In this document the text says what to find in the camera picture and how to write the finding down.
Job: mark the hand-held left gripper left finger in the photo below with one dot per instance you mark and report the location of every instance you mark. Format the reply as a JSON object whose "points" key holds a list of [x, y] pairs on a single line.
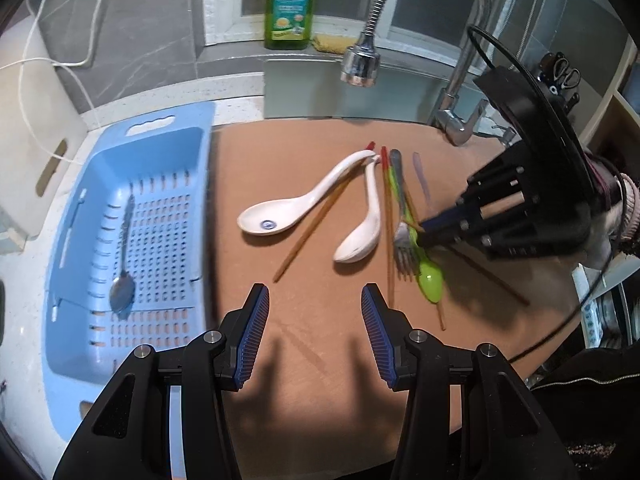
{"points": [[252, 340]]}

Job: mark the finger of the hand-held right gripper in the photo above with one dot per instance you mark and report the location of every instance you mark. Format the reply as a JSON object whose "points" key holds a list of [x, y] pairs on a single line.
{"points": [[445, 220], [440, 239]]}

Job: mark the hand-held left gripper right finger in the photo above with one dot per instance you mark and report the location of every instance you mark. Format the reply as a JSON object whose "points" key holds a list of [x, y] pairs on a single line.
{"points": [[377, 340]]}

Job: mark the metal fork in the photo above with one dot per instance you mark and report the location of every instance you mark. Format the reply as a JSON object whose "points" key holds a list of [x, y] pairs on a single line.
{"points": [[405, 252]]}

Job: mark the green plastic spoon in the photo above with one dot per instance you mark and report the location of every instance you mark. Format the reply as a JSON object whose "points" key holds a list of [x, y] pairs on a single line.
{"points": [[430, 280]]}

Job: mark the plain white ceramic spoon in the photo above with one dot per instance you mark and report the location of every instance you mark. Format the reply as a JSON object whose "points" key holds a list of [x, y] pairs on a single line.
{"points": [[357, 245]]}

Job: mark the white ceramic spoon blue mark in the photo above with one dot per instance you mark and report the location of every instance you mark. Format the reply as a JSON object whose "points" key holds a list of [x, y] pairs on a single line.
{"points": [[280, 212]]}

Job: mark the metal spoon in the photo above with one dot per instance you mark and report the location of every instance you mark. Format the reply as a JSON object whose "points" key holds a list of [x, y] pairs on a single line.
{"points": [[122, 292]]}

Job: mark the blue plastic drainer basket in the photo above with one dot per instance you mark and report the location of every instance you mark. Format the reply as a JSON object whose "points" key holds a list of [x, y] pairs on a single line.
{"points": [[150, 155]]}

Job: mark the person's right forearm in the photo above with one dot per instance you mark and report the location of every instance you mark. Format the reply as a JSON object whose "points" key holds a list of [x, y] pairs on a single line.
{"points": [[627, 210]]}

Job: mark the brown wooden board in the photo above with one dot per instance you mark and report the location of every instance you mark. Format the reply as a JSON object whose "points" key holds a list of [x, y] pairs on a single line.
{"points": [[310, 320]]}

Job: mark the dark teal knife block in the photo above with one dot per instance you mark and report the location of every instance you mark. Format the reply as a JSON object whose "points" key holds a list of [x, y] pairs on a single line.
{"points": [[567, 97]]}

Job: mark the cream wooden shelf unit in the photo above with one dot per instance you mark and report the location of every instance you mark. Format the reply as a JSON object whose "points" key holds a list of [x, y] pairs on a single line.
{"points": [[615, 125]]}

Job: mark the chrome kitchen faucet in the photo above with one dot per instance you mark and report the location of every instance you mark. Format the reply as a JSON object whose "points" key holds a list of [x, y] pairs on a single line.
{"points": [[457, 90]]}

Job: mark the blue patterned white carton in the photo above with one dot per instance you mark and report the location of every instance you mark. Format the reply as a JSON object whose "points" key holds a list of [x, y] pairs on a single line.
{"points": [[592, 310]]}

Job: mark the flexible chrome faucet sprayer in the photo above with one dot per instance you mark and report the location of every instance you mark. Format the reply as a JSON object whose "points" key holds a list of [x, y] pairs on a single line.
{"points": [[360, 60]]}

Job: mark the translucent splash guard panel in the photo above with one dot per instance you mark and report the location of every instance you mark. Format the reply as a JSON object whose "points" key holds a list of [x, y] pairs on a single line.
{"points": [[310, 90]]}

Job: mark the yellow sponge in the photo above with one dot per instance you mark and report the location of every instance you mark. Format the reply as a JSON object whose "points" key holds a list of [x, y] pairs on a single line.
{"points": [[332, 44]]}

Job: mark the person's dark clothing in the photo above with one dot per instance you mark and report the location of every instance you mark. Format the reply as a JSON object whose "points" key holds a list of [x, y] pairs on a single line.
{"points": [[590, 410]]}

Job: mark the green dish soap bottle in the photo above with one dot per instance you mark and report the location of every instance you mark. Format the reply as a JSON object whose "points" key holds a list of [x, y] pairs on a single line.
{"points": [[290, 5]]}

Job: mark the white plastic cutting board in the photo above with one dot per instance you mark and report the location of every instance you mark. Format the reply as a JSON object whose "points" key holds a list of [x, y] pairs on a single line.
{"points": [[35, 125]]}

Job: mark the white window frame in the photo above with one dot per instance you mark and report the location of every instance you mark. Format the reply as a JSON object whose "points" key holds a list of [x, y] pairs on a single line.
{"points": [[225, 10]]}

